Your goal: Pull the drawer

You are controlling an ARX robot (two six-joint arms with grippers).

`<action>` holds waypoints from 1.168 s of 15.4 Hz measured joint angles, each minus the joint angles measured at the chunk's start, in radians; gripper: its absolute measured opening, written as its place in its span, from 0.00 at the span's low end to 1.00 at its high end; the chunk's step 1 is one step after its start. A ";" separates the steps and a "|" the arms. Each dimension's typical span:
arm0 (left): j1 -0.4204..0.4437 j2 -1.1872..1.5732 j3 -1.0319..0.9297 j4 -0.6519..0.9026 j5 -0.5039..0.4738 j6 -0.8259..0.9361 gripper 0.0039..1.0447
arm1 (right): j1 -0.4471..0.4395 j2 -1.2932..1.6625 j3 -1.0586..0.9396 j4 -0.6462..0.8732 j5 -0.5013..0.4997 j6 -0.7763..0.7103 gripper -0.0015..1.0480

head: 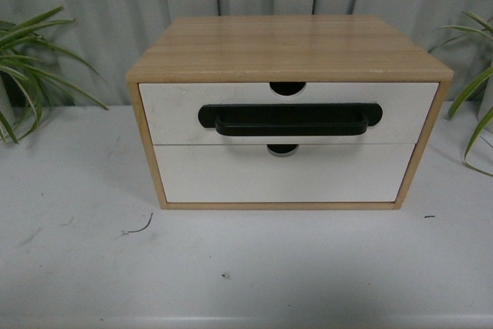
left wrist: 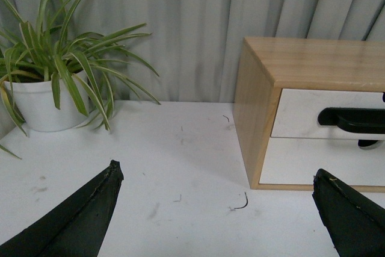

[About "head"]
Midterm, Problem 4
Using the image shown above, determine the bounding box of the green plant on right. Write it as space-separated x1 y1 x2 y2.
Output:
429 11 492 177

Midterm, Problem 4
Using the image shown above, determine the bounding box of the green plant on left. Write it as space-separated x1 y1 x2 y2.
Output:
1 6 109 144

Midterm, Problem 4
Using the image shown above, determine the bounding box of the black drawer handle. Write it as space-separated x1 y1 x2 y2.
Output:
198 103 383 136

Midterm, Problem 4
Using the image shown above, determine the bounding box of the wooden two-drawer cabinet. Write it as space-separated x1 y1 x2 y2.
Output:
126 15 453 210

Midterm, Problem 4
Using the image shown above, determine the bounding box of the green plant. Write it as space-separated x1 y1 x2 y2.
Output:
1 6 109 144
429 11 492 177

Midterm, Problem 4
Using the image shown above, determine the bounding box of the small wire scrap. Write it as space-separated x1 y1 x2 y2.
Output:
121 213 154 236

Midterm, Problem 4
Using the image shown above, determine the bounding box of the white drawer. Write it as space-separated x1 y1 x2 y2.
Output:
139 82 438 145
155 144 414 203

